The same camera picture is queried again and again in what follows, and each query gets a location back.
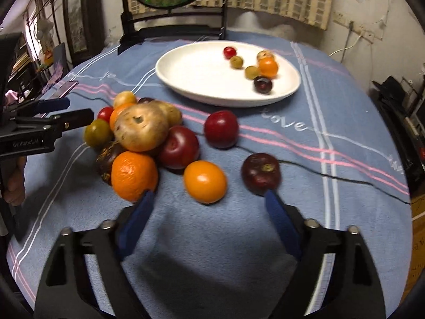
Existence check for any yellow-green tomato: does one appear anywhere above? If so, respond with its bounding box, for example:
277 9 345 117
84 119 113 150

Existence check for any red cherry tomato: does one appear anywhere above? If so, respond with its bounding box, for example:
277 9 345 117
223 46 237 60
96 106 114 123

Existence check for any large orange tangerine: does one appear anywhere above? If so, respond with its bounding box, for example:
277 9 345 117
111 151 159 202

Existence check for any dark purple mangosteen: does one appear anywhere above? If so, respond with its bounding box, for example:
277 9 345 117
241 153 282 197

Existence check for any dark avocado-like fruit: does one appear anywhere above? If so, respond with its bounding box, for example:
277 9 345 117
95 141 126 186

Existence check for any pale yellow fruit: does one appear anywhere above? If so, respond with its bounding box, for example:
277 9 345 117
113 91 138 109

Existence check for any large beige pomegranate-like fruit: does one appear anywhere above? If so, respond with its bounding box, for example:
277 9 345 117
114 103 169 153

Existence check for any small orange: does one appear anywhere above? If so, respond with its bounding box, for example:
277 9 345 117
258 57 279 78
183 161 228 204

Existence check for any dark red plum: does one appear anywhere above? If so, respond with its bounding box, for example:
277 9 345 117
204 110 239 149
158 125 200 170

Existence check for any small dark plum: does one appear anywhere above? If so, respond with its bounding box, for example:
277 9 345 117
254 76 273 94

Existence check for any green-brown longan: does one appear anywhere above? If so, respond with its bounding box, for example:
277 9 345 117
229 56 244 70
244 66 261 81

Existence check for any small beige fruit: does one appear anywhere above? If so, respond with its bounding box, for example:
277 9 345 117
256 50 274 62

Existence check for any person's left hand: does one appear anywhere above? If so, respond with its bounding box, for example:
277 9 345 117
4 156 27 207

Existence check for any smartphone on table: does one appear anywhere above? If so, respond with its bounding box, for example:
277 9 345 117
47 81 78 99

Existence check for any standing fan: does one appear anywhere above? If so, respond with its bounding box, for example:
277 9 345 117
36 17 55 65

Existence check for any small dark grape-like fruit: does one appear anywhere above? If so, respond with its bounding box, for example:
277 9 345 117
138 97 154 104

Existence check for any dark framed picture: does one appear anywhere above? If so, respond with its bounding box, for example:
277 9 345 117
63 0 104 66

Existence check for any blue striped tablecloth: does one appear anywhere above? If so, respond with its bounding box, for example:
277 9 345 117
6 31 414 319

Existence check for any white oval plate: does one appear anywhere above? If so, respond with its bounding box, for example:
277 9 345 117
155 40 301 108

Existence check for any dark media desk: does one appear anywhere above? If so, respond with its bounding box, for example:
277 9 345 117
369 76 424 192

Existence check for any round goldfish screen ornament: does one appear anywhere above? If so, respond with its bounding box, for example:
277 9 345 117
118 0 228 54

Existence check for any black cable on table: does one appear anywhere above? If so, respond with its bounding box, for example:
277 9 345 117
70 92 413 205

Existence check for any white power cable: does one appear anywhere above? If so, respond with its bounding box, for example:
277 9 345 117
328 32 365 58

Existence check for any white wall power strip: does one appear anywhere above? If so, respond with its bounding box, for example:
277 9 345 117
332 12 375 44

